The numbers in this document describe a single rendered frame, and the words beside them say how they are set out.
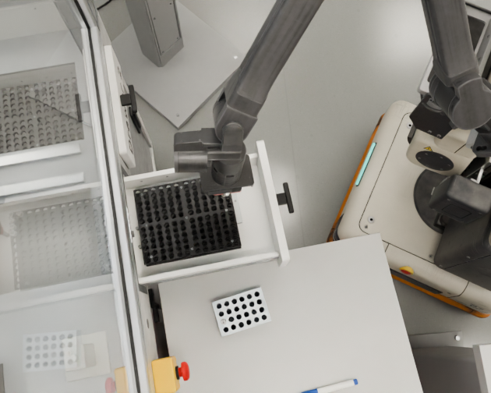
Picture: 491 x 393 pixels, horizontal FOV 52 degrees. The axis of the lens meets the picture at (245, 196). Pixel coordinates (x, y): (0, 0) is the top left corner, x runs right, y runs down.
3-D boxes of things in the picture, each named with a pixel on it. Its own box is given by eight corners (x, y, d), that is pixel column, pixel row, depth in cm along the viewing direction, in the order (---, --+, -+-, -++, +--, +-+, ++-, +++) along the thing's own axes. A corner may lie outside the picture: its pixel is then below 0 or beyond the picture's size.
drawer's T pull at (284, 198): (287, 182, 119) (287, 181, 118) (294, 213, 117) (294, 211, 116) (272, 185, 119) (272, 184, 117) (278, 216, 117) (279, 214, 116)
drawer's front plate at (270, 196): (260, 154, 129) (263, 139, 119) (285, 266, 122) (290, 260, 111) (254, 156, 129) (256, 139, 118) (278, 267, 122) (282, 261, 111)
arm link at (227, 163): (248, 162, 87) (245, 132, 89) (207, 163, 86) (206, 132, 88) (244, 177, 93) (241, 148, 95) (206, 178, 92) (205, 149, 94)
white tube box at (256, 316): (259, 288, 126) (260, 287, 123) (270, 321, 124) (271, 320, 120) (212, 303, 125) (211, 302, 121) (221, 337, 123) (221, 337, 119)
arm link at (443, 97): (511, 107, 87) (496, 93, 91) (483, 72, 82) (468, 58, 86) (465, 143, 90) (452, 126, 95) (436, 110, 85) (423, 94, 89)
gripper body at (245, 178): (197, 163, 100) (198, 148, 93) (248, 157, 102) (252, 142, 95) (202, 194, 98) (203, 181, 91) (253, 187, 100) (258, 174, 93)
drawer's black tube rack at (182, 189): (227, 180, 125) (227, 172, 119) (241, 249, 121) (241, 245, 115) (138, 197, 124) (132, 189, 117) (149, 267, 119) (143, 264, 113)
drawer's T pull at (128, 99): (133, 86, 125) (132, 83, 123) (138, 113, 123) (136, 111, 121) (119, 88, 124) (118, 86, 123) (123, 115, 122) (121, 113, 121)
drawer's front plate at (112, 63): (120, 65, 135) (110, 43, 124) (135, 168, 128) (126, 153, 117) (114, 67, 135) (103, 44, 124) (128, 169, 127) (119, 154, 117)
